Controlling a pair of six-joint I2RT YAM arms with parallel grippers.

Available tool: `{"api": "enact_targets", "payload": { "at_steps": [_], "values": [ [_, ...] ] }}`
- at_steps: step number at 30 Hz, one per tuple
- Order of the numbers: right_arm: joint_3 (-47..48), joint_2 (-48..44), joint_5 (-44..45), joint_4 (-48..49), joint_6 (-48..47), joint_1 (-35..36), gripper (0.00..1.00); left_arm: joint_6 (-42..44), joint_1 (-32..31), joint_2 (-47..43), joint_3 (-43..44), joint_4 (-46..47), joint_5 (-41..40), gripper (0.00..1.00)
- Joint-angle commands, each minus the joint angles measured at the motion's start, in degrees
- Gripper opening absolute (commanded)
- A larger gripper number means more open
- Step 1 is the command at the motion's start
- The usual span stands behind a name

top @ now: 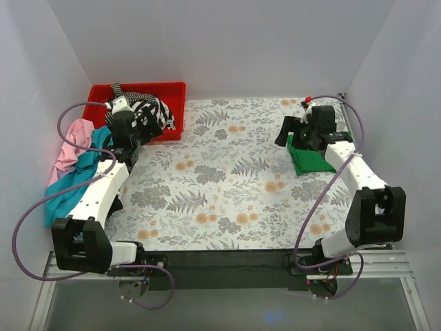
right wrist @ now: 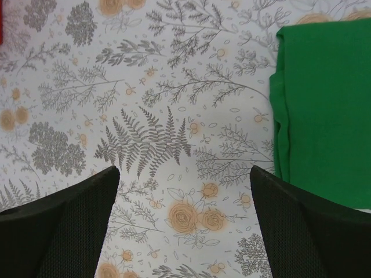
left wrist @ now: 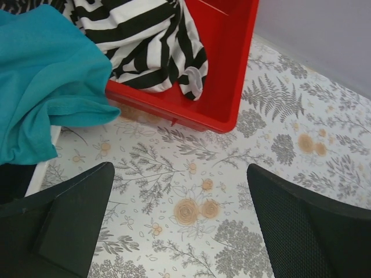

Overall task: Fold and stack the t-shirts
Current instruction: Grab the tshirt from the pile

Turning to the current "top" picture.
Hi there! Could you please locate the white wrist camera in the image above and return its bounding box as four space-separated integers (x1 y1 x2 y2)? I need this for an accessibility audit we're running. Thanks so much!
105 96 133 114
300 97 312 124

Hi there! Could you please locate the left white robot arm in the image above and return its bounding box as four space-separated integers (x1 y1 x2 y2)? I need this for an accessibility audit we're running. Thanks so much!
45 102 163 276

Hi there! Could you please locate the floral patterned table mat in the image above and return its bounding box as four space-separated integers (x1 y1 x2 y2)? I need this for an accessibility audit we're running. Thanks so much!
105 99 351 250

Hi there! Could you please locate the black white striped shirt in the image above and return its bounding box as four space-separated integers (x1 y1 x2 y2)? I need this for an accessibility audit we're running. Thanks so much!
104 83 176 130

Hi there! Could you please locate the red plastic bin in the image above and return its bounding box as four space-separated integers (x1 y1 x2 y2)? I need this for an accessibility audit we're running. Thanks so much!
88 82 186 141

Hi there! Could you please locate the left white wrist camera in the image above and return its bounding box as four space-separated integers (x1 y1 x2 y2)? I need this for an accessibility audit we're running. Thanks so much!
105 96 133 114

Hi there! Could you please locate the green folded t shirt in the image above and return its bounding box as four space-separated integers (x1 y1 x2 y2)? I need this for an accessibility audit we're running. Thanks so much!
278 130 353 175

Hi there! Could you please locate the aluminium mounting rail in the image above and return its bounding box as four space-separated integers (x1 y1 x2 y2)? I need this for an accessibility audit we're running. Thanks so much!
41 250 414 282

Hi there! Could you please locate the pink t shirt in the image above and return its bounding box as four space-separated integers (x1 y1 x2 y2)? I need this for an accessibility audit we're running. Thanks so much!
49 119 96 185

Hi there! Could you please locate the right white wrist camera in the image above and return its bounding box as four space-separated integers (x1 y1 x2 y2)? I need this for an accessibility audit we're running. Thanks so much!
300 97 312 124

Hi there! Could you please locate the teal t shirt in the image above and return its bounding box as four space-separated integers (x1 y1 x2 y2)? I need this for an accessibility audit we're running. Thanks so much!
44 119 111 228

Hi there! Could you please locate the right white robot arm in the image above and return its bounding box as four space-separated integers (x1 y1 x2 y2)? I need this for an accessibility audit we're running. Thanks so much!
275 106 406 274

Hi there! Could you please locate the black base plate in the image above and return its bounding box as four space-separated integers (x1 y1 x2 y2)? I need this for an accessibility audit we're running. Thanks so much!
106 250 353 292

